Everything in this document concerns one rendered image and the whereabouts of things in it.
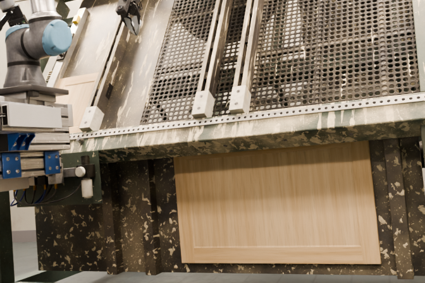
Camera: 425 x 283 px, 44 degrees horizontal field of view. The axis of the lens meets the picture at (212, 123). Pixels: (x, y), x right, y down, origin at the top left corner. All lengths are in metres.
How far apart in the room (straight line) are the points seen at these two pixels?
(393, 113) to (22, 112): 1.26
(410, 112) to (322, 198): 0.55
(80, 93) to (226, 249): 1.10
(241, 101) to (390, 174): 0.66
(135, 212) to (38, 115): 1.04
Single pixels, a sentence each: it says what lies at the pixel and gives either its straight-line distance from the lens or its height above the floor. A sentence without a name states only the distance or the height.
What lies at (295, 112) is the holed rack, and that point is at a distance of 2.06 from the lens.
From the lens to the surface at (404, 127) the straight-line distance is 1.98.
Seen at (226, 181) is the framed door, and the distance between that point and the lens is 2.38.
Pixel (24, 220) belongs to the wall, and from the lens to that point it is 5.90.
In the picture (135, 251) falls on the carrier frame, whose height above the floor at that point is 0.30.
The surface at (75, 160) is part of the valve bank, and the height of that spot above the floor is 0.77.
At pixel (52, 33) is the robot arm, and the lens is 1.88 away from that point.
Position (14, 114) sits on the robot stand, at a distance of 1.66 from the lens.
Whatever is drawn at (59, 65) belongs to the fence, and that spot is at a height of 1.31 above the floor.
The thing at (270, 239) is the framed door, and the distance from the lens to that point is 2.35.
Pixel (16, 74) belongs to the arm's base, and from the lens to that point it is 1.98.
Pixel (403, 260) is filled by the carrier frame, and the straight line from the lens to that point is 2.21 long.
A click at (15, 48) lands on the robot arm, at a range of 2.00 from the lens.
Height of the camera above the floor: 0.75
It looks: 3 degrees up
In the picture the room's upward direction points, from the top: 5 degrees counter-clockwise
